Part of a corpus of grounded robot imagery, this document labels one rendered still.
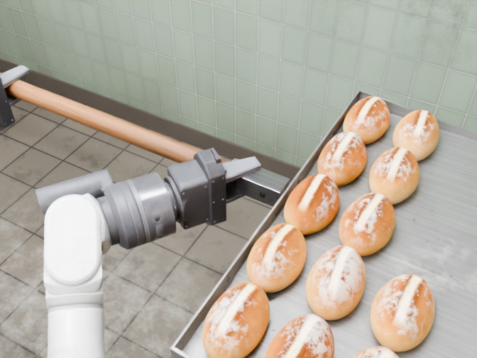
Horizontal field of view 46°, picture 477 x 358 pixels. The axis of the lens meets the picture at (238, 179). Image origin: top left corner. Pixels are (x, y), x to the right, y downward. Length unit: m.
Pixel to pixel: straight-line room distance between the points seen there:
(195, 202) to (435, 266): 0.32
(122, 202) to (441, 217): 0.43
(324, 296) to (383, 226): 0.13
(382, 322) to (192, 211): 0.29
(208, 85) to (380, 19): 0.84
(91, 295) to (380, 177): 0.40
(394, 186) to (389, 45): 1.26
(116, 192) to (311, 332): 0.30
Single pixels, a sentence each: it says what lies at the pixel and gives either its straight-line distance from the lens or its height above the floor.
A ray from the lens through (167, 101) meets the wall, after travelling 2.67.
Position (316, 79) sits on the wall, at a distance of 2.18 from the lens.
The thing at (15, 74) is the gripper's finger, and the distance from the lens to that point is 1.02.
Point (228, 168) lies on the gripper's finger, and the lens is 0.77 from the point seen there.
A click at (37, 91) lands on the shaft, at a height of 1.23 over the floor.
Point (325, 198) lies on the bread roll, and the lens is 0.73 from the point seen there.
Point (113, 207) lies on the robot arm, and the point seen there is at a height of 1.25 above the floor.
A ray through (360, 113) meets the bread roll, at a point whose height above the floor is 1.25.
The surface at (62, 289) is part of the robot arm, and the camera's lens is 0.69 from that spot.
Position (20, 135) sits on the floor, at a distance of 2.97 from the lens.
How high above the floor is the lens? 1.76
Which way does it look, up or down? 44 degrees down
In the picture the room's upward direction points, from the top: straight up
